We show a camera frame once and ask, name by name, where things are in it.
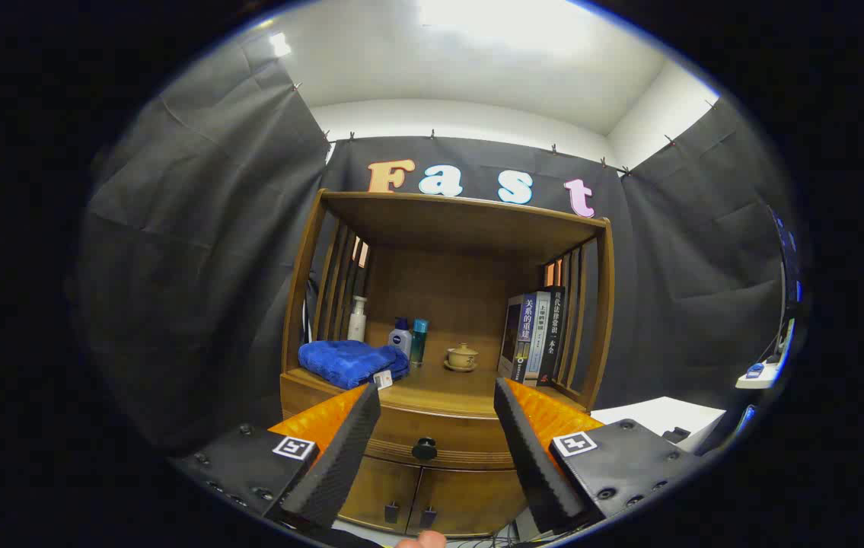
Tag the book with black spine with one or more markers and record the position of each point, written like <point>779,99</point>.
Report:
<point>556,327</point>

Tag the wooden drawer with black knob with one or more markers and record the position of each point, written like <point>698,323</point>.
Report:
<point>447,426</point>

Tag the small blue item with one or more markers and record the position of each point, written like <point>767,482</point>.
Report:
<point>755,371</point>

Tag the blue folded towel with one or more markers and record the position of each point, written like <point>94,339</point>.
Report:
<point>340,361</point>

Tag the white bottle with blue cap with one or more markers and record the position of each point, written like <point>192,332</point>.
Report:
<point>401,340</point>

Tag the white pump bottle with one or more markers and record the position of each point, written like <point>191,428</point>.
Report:
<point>357,323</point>

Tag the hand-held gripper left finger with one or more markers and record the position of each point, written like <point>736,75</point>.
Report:
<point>340,457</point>

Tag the wooden countertop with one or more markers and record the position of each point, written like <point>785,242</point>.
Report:
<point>439,388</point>

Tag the white side shelf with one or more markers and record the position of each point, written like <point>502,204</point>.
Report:
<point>770,377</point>

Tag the beige lidded teacup with saucer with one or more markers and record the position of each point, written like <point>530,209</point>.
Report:
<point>462,356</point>

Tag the wooden cabinet door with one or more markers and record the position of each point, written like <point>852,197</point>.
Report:
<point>371,487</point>
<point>470,498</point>

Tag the book with blue spine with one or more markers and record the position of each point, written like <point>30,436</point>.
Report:
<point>523,335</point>

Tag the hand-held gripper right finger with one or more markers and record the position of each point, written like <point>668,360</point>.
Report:
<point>530,457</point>

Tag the wooden cabinet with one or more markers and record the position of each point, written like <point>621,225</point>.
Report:
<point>439,221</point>

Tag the teal bottle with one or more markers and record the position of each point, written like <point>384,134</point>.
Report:
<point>419,342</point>

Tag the book with pale spine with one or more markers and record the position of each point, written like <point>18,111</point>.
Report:
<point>540,335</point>

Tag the white box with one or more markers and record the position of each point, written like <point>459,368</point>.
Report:
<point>660,415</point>

